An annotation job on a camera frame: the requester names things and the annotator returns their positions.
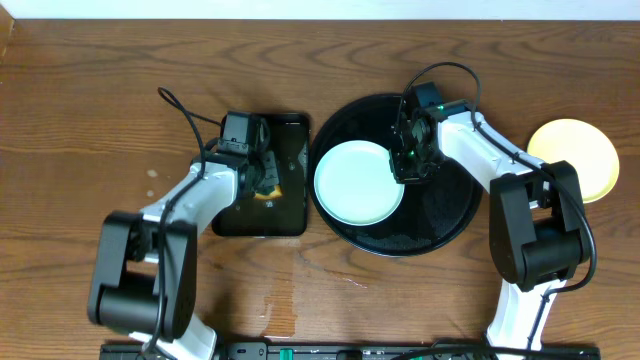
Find black round tray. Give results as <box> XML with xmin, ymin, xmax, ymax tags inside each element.
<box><xmin>309</xmin><ymin>93</ymin><xmax>484</xmax><ymax>257</ymax></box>

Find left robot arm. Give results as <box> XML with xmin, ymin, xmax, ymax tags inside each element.
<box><xmin>87</xmin><ymin>151</ymin><xmax>279</xmax><ymax>359</ymax></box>

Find black rectangular water tray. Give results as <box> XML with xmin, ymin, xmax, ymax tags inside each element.
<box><xmin>212</xmin><ymin>113</ymin><xmax>309</xmax><ymax>237</ymax></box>

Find yellow plate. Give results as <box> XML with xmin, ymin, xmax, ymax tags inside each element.
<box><xmin>527</xmin><ymin>119</ymin><xmax>620</xmax><ymax>203</ymax></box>

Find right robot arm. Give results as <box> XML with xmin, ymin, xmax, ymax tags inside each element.
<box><xmin>391</xmin><ymin>106</ymin><xmax>597</xmax><ymax>351</ymax></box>

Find stained light blue plate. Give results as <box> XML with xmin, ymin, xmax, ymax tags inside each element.
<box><xmin>313</xmin><ymin>140</ymin><xmax>405</xmax><ymax>226</ymax></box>

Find orange green sponge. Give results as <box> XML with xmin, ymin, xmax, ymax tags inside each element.
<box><xmin>254</xmin><ymin>185</ymin><xmax>283</xmax><ymax>201</ymax></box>

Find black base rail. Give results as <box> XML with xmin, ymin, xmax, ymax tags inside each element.
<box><xmin>98</xmin><ymin>340</ymin><xmax>601</xmax><ymax>360</ymax></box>

